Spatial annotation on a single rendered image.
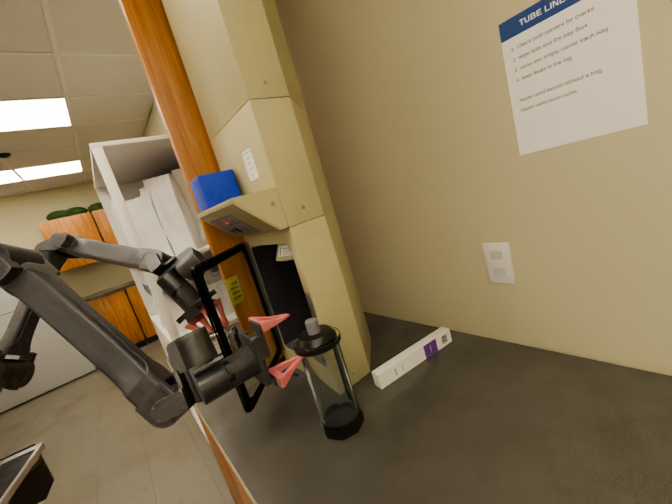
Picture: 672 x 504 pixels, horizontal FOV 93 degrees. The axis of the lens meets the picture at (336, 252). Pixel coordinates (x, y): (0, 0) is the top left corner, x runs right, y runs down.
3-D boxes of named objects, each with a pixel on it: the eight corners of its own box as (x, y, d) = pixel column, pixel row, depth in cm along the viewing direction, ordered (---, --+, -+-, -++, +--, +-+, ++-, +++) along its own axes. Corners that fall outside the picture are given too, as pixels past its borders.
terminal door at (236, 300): (281, 352, 109) (243, 241, 101) (249, 416, 79) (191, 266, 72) (279, 352, 109) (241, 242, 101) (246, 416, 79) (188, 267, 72)
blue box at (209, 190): (232, 204, 98) (222, 176, 97) (243, 199, 90) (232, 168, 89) (199, 213, 93) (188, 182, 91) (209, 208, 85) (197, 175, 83)
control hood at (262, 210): (242, 235, 103) (231, 205, 101) (289, 227, 76) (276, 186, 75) (207, 246, 96) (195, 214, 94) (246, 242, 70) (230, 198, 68)
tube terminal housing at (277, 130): (339, 328, 125) (279, 132, 111) (401, 347, 99) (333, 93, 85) (286, 362, 111) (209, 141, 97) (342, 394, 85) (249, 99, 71)
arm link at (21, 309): (67, 245, 108) (34, 232, 99) (97, 243, 104) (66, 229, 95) (8, 387, 91) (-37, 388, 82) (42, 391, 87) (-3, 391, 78)
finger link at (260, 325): (293, 306, 63) (250, 328, 58) (303, 338, 64) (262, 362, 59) (278, 302, 68) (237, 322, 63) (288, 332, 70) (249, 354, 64)
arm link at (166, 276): (159, 278, 85) (149, 281, 79) (179, 261, 85) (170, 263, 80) (178, 297, 86) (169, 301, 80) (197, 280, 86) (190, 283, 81)
